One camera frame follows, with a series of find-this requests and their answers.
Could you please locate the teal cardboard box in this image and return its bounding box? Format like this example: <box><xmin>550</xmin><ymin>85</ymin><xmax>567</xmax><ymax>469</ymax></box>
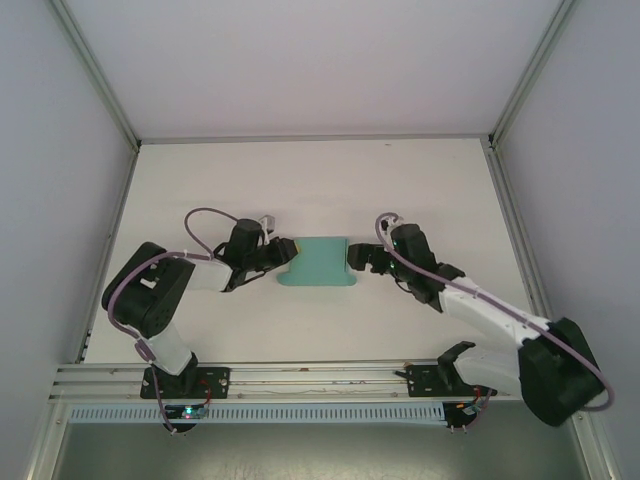
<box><xmin>276</xmin><ymin>236</ymin><xmax>357</xmax><ymax>289</ymax></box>

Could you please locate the aluminium table side profile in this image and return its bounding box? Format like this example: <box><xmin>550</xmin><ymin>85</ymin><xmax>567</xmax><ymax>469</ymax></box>
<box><xmin>74</xmin><ymin>144</ymin><xmax>141</xmax><ymax>364</ymax></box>
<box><xmin>485</xmin><ymin>144</ymin><xmax>549</xmax><ymax>316</ymax></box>

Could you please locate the circuit board with green light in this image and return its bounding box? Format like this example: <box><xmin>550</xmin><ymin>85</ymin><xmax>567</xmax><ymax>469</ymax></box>
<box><xmin>167</xmin><ymin>405</ymin><xmax>209</xmax><ymax>420</ymax></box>

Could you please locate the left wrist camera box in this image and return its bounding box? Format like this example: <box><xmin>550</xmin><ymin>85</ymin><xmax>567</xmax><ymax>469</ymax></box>
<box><xmin>257</xmin><ymin>214</ymin><xmax>279</xmax><ymax>246</ymax></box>

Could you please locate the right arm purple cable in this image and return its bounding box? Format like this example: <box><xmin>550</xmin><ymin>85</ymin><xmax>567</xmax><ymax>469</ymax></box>
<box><xmin>374</xmin><ymin>212</ymin><xmax>616</xmax><ymax>434</ymax></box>

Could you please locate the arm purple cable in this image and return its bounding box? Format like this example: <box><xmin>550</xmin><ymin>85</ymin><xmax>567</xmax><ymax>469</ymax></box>
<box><xmin>374</xmin><ymin>212</ymin><xmax>616</xmax><ymax>434</ymax></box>
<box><xmin>107</xmin><ymin>207</ymin><xmax>241</xmax><ymax>436</ymax></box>

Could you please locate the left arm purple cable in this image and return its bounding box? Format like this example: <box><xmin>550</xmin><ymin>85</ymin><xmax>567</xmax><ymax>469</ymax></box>
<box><xmin>107</xmin><ymin>207</ymin><xmax>241</xmax><ymax>436</ymax></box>

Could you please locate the aluminium mounting rail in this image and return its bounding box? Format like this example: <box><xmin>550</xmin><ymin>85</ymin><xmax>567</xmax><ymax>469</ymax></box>
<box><xmin>48</xmin><ymin>358</ymin><xmax>594</xmax><ymax>404</ymax></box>

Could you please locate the white slotted cable duct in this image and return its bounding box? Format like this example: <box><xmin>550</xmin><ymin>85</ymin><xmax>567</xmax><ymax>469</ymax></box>
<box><xmin>67</xmin><ymin>402</ymin><xmax>446</xmax><ymax>425</ymax></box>

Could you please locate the aluminium frame corner post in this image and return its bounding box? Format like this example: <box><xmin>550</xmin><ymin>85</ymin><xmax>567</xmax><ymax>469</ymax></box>
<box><xmin>487</xmin><ymin>0</ymin><xmax>584</xmax><ymax>151</ymax></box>
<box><xmin>48</xmin><ymin>0</ymin><xmax>142</xmax><ymax>151</ymax></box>

